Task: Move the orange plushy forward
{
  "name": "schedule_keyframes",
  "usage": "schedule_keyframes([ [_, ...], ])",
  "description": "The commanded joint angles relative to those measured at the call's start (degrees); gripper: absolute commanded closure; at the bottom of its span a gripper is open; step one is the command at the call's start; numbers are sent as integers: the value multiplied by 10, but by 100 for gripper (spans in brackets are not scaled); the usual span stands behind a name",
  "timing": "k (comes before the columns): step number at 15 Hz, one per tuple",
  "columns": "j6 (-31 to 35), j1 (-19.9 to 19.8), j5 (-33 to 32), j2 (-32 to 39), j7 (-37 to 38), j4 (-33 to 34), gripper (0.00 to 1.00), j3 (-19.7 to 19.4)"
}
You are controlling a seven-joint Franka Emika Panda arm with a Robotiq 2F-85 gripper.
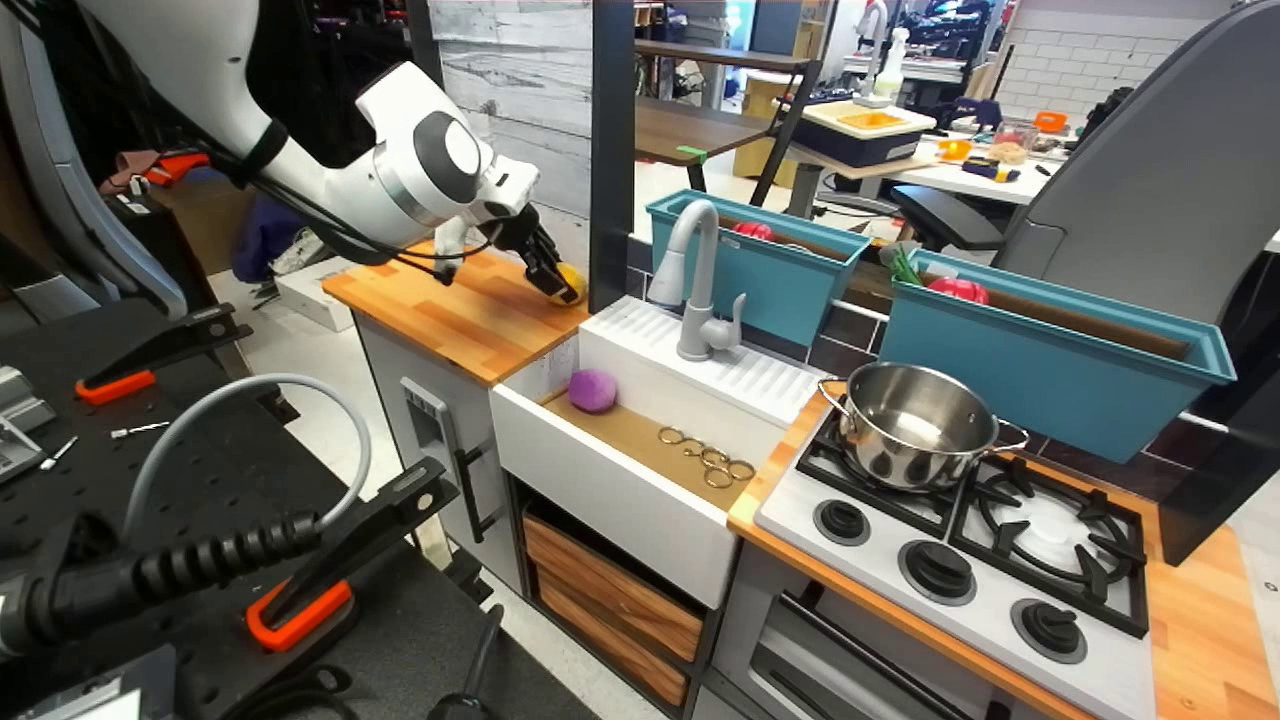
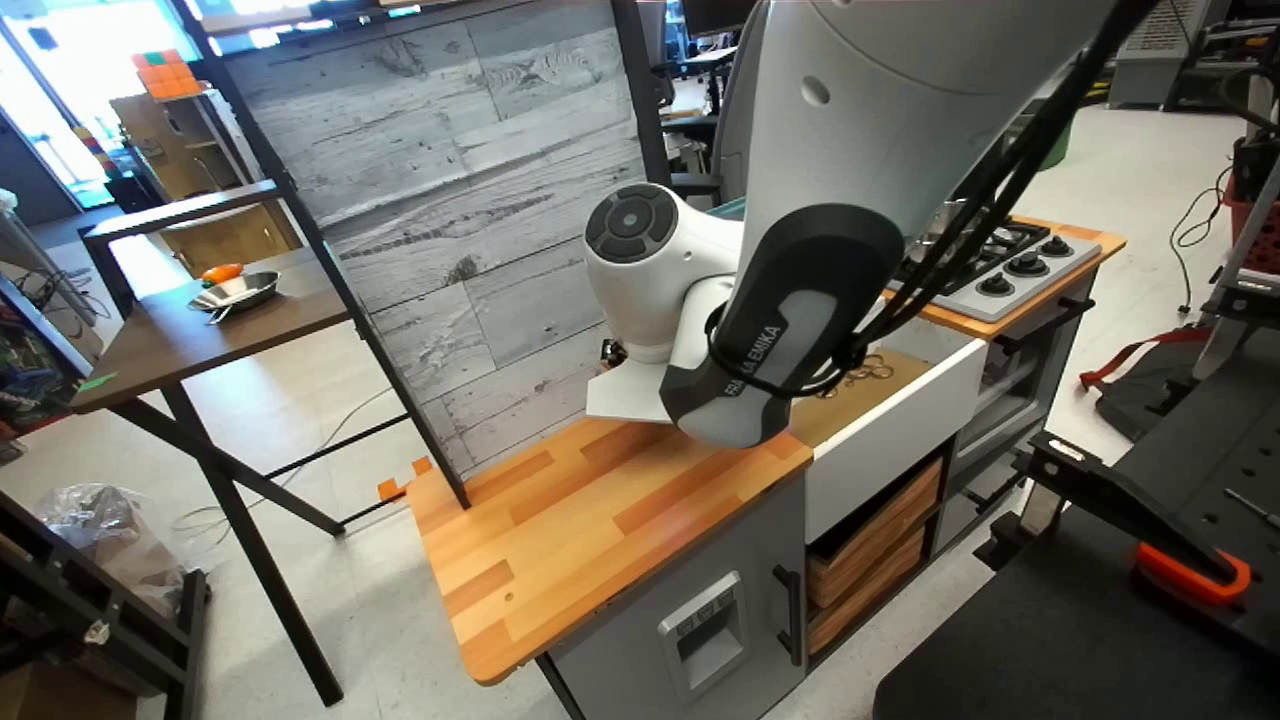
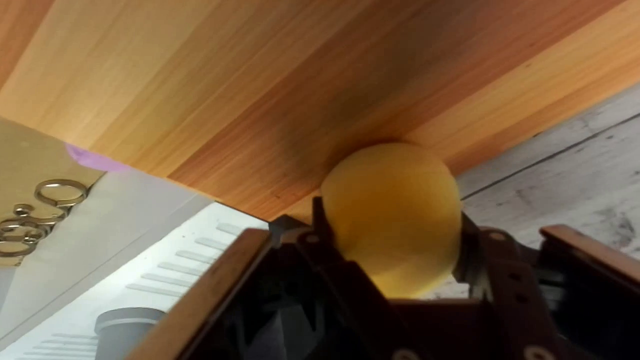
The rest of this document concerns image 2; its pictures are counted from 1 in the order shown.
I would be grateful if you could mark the grey toy oven door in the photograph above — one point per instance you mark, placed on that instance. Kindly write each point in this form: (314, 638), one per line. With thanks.
(993, 415)

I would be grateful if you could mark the clear plastic bag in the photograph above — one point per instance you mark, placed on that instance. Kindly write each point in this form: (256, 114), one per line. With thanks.
(112, 534)

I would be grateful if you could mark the wooden countertop beside sink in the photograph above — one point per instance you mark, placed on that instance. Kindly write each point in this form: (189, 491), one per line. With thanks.
(585, 534)

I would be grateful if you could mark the brown desk black frame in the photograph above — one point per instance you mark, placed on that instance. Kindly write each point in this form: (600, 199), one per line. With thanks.
(203, 325)

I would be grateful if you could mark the black stove knob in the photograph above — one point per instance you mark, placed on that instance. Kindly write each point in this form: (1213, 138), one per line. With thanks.
(1025, 266)
(997, 285)
(1057, 247)

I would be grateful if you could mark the wooden drawer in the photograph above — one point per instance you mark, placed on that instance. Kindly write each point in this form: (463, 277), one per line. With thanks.
(867, 594)
(882, 524)

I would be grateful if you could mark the orange box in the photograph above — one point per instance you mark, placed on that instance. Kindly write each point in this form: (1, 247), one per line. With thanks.
(167, 75)

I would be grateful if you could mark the grey toy kitchen cabinet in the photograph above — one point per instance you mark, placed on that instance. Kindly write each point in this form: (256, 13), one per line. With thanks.
(641, 667)

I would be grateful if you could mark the white toy sink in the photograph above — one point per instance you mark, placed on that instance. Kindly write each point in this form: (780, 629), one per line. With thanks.
(887, 426)

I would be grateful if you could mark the orange white item on desk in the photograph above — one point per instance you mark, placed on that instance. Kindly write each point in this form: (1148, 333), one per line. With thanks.
(233, 285)

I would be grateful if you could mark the white cabinet dispenser panel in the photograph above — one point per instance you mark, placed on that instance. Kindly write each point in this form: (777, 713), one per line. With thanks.
(700, 633)

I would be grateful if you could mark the thick black frame post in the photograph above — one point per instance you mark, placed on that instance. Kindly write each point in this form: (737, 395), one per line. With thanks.
(641, 83)

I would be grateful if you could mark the white toy stove top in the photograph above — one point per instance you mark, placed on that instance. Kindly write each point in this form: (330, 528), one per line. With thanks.
(1020, 277)

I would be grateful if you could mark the large black orange clamp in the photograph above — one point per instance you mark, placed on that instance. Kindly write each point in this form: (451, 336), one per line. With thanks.
(1160, 534)

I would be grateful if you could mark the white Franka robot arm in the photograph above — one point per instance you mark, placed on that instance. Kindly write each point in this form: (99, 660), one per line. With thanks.
(867, 106)

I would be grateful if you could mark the wooden countertop around stove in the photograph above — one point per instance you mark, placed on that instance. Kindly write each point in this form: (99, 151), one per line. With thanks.
(1100, 247)

